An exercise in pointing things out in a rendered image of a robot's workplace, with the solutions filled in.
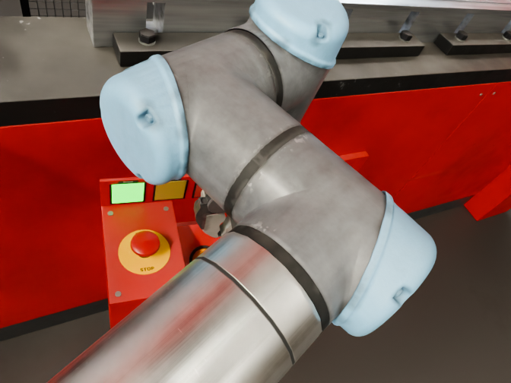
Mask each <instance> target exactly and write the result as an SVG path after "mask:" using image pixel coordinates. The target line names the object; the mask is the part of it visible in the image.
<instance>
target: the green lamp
mask: <svg viewBox="0 0 511 383"><path fill-rule="evenodd" d="M143 199H144V183H133V184H120V185H112V203H113V204H116V203H126V202H136V201H143Z"/></svg>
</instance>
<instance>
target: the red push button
mask: <svg viewBox="0 0 511 383"><path fill-rule="evenodd" d="M130 245H131V249H132V251H133V252H134V253H135V254H136V255H138V256H140V257H141V258H148V257H150V256H152V255H154V254H155V253H156V252H157V251H158V250H159V248H160V240H159V238H158V236H157V235H156V234H155V233H153V232H151V231H141V232H139V233H136V234H135V235H134V236H133V237H132V240H131V243H130Z"/></svg>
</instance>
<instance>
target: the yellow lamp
mask: <svg viewBox="0 0 511 383"><path fill-rule="evenodd" d="M186 182H187V180H183V181H171V182H168V183H166V184H163V185H156V191H155V197H154V200H166V199H176V198H183V196H184V192H185V188H186Z"/></svg>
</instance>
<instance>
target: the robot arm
mask: <svg viewBox="0 0 511 383"><path fill-rule="evenodd" d="M249 14H250V16H249V19H248V21H247V22H246V23H244V24H242V25H239V26H237V27H233V28H230V29H229V30H226V31H224V32H223V33H221V34H218V35H216V36H213V37H210V38H207V39H206V40H202V41H199V42H197V43H193V44H191V45H189V46H185V47H182V48H181V49H177V50H174V51H172V52H168V53H166V54H164V55H158V54H156V55H153V56H151V57H150V58H149V59H148V60H146V61H143V62H141V63H139V64H137V65H134V66H132V67H130V68H127V69H126V70H124V71H123V72H121V73H119V74H116V75H114V76H112V77H111V78H110V79H109V80H108V81H107V82H106V83H105V84H104V86H103V89H102V90H101V94H100V111H101V118H102V121H103V126H104V128H105V130H106V133H107V136H108V138H109V140H110V142H111V144H112V146H113V148H114V149H115V151H116V152H117V154H118V155H119V157H120V159H121V160H122V161H123V163H124V164H125V165H126V166H127V167H128V168H129V169H130V170H131V171H132V172H133V173H134V174H135V175H136V176H137V177H138V178H140V179H144V180H145V181H146V182H147V183H149V184H152V185H163V184H166V183H168V182H169V181H171V180H173V179H175V180H179V179H181V178H182V177H183V176H184V175H185V174H187V175H188V176H189V177H190V178H191V179H192V180H193V181H194V182H195V183H196V184H197V185H198V186H199V187H200V188H201V189H202V192H201V197H200V198H198V200H196V201H195V203H194V213H195V220H196V222H197V224H198V225H199V227H200V228H201V229H202V231H203V232H204V233H206V234H208V235H209V236H211V237H214V238H217V237H220V238H219V239H218V240H217V241H216V242H215V243H213V244H212V245H211V246H210V247H208V248H207V249H206V250H205V251H203V252H202V253H201V254H200V255H199V256H198V257H197V258H195V259H194V260H193V261H192V262H190V263H189V264H188V265H187V266H185V267H184V268H183V269H182V270H181V271H180V272H179V273H178V274H176V275H175V276H174V277H172V278H171V279H170V280H169V281H167V282H166V283H165V284H164V285H163V286H162V287H161V288H160V289H158V290H157V291H156V292H155V293H153V294H152V295H151V296H149V297H148V298H147V299H146V300H145V301H143V303H142V304H140V305H139V306H138V307H137V308H136V309H134V310H133V311H132V312H130V313H129V314H128V315H127V316H125V317H124V318H123V319H122V320H121V321H120V322H119V323H118V324H116V325H115V326H114V327H113V328H111V329H110V330H109V331H107V332H106V333H105V334H104V335H103V336H102V337H101V338H100V339H98V340H97V341H96V342H95V343H93V344H92V345H91V346H90V347H88V348H87V349H86V350H85V351H84V352H83V353H82V354H80V355H79V356H78V357H77V358H75V359H74V360H73V361H72V362H70V363H69V364H68V365H67V366H66V367H65V368H64V369H62V370H61V371H60V372H59V373H57V374H56V375H55V376H54V377H52V378H51V379H50V380H49V381H48V382H47V383H278V382H279V381H280V380H281V379H282V378H283V377H284V375H285V374H286V373H287V372H288V371H289V369H290V368H291V367H292V366H293V365H294V363H295V362H296V361H297V360H298V359H299V358H300V357H301V356H302V355H303V354H304V353H305V351H306V350H307V349H308V348H309V347H310V345H311V344H312V343H313V342H314V341H315V340H316V338H317V337H318V336H319V335H320V334H321V333H322V332H323V331H324V330H325V329H326V328H327V327H328V326H329V325H330V324H331V323H333V324H334V325H336V326H341V327H342V328H343V329H344V330H346V331H347V332H348V333H349V334H350V335H353V336H355V337H361V336H365V335H367V334H369V333H371V332H373V331H375V330H376V329H377V328H378V327H379V326H381V325H382V324H383V323H384V322H386V321H387V320H388V319H389V318H390V317H391V316H392V315H394V314H395V313H396V312H397V311H398V310H399V309H400V308H401V306H402V304H403V303H404V302H405V301H406V300H407V299H408V298H409V297H410V296H411V295H412V294H413V293H414V292H415V291H416V290H417V288H418V287H419V286H420V285H421V284H422V283H423V282H424V280H425V279H426V277H427V275H428V274H429V273H430V271H431V269H432V268H433V265H434V263H435V260H436V245H435V242H434V241H433V238H432V237H431V236H430V234H429V233H427V232H426V231H425V230H424V229H423V228H422V227H421V226H419V225H418V224H417V223H416V222H415V221H414V220H413V219H412V218H411V217H409V216H408V215H407V214H406V213H405V212H404V211H403V210H402V209H401V208H400V207H399V206H398V205H397V204H396V203H395V202H394V201H393V198H392V196H391V195H390V194H389V193H388V192H387V191H380V190H379V189H378V188H377V187H376V186H375V185H373V184H372V183H371V182H369V181H368V180H367V179H366V178H364V177H363V176H362V175H361V174H359V172H358V171H357V170H355V169H354V168H353V167H352V166H350V165H349V164H348V163H346V162H345V161H344V160H343V159H342V158H340V157H339V155H337V154H336V153H335V152H334V151H332V150H331V149H330V148H329V147H327V146H326V145H325V144H323V143H322V142H321V141H320V140H319V139H318V138H317V137H316V136H314V135H313V134H312V133H311V132H310V131H308V130H307V129H306V128H304V127H303V126H302V125H301V124H300V122H301V120H302V118H303V116H304V115H305V113H306V111H307V110H308V108H309V105H310V104H311V102H312V101H313V98H314V97H315V95H316V93H317V92H318V90H319V88H320V87H321V85H322V82H323V81H324V80H325V77H326V75H327V74H328V72H329V70H330V69H331V68H333V67H334V65H335V63H336V59H335V58H336V56H337V54H338V52H339V50H340V48H341V46H342V44H343V42H344V40H345V38H346V36H347V34H348V29H349V20H348V15H347V12H346V10H345V9H344V7H343V5H342V4H341V3H340V1H339V0H255V2H254V4H252V5H251V6H250V9H249ZM225 213H226V214H227V216H226V217H225ZM221 223H222V224H221ZM220 224H221V225H220Z"/></svg>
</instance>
